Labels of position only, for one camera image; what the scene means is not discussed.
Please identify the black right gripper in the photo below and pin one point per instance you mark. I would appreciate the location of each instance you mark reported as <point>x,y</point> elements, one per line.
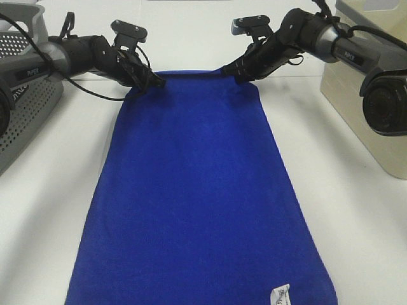
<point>266,55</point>

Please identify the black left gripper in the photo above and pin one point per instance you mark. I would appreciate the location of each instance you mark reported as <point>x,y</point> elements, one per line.
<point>120,66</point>

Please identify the blue microfibre towel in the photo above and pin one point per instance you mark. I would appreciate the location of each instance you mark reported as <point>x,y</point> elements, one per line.
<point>194,206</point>

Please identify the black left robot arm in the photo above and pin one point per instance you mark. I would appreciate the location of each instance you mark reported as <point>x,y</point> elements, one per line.
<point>59,59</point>

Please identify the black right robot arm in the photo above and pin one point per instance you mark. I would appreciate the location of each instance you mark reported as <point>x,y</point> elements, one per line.
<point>380,57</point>

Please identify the beige plastic storage bin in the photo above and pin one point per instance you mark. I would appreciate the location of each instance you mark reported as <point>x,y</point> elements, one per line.
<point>377,114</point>

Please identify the grey perforated plastic basket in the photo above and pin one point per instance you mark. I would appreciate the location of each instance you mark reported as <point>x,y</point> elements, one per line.
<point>25,33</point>

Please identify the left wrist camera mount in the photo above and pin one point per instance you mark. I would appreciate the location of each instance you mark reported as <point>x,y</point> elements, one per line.
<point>128,36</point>

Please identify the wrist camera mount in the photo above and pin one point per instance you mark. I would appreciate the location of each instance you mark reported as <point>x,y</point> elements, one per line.
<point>128,36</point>
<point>256,27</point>

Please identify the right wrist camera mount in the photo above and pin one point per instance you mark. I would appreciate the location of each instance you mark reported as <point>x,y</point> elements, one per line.
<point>256,27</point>

